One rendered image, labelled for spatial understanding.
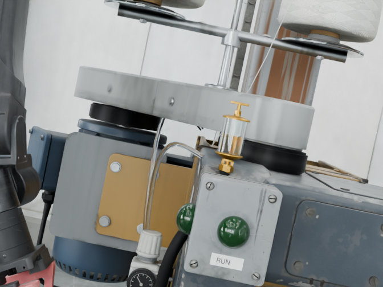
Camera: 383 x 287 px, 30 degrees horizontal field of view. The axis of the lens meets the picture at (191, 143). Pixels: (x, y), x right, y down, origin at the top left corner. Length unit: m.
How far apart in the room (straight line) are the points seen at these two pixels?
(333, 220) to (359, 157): 5.33
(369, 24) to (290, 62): 0.22
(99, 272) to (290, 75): 0.45
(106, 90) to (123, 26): 4.85
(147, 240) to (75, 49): 5.08
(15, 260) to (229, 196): 0.30
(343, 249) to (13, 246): 0.37
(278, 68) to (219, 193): 0.57
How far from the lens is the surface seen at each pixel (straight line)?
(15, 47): 0.89
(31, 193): 0.93
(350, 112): 6.01
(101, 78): 1.10
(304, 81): 1.20
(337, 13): 0.99
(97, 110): 1.15
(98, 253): 1.14
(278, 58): 1.20
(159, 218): 1.08
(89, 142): 1.09
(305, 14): 1.00
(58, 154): 1.11
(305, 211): 0.71
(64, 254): 1.17
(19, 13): 0.91
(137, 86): 1.01
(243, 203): 0.65
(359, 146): 6.03
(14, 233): 0.85
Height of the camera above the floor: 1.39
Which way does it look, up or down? 3 degrees down
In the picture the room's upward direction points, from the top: 12 degrees clockwise
